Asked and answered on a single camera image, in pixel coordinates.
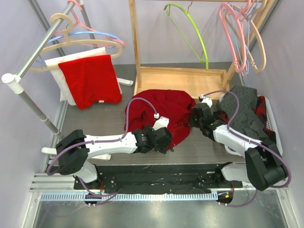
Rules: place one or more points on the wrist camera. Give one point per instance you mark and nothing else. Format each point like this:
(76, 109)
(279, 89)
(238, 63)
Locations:
(205, 100)
(160, 123)

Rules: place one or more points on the beige wooden hanger left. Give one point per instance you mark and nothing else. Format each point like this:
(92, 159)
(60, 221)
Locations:
(64, 17)

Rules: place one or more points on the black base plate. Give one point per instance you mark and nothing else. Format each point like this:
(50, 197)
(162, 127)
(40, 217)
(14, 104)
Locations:
(161, 179)

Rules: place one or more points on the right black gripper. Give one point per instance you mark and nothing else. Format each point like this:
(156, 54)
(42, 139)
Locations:
(192, 123)

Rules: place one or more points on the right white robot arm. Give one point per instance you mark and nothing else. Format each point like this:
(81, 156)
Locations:
(263, 166)

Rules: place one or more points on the wooden clothes rack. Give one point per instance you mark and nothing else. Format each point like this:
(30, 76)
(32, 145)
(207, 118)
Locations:
(194, 81)

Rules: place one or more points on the dark red skirt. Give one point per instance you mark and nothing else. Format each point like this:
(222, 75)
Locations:
(176, 105)

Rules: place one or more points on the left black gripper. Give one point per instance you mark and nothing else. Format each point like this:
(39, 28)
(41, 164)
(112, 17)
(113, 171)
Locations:
(162, 149)

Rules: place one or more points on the grey dotted garment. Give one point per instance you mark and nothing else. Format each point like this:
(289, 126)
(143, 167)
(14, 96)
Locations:
(247, 102)

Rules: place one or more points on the white cable duct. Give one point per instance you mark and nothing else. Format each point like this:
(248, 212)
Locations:
(78, 196)

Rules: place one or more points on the bright red hung garment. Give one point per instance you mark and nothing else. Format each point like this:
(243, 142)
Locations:
(92, 79)

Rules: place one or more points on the red plaid garment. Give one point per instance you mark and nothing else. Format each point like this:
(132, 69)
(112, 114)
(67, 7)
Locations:
(256, 129)

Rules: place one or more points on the white plastic laundry basket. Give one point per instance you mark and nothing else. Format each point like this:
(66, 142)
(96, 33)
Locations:
(270, 124)

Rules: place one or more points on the white hung cloth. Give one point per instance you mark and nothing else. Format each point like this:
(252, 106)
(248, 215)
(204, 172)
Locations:
(59, 76)

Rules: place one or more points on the beige wooden hanger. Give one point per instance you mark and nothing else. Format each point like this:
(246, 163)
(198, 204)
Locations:
(257, 35)
(64, 17)

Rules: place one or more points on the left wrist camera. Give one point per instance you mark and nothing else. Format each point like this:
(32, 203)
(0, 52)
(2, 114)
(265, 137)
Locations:
(160, 123)

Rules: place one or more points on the blue hanger left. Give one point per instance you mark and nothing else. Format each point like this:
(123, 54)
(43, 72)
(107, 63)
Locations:
(111, 41)

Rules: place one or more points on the green hanger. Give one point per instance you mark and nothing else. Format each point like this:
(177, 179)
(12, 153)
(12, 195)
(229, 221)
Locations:
(203, 57)

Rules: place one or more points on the pink hanger left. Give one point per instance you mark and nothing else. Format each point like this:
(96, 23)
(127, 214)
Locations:
(87, 29)

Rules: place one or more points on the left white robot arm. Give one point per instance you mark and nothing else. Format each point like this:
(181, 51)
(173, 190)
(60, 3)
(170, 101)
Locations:
(76, 149)

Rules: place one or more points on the blue wire hanger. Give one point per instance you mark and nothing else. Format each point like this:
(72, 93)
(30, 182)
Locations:
(239, 15)

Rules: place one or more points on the beige wooden hanger right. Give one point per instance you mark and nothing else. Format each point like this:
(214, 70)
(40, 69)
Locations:
(257, 35)

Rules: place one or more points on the pink hanger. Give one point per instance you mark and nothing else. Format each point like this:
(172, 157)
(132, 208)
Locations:
(231, 32)
(87, 29)

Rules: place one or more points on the pink hanger right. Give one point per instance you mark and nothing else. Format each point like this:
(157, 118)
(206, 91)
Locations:
(231, 32)

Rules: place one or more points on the metal clothes rack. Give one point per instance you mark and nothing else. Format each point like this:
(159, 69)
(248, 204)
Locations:
(13, 80)

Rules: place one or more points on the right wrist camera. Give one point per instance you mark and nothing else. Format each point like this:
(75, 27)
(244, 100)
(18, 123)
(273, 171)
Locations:
(205, 100)

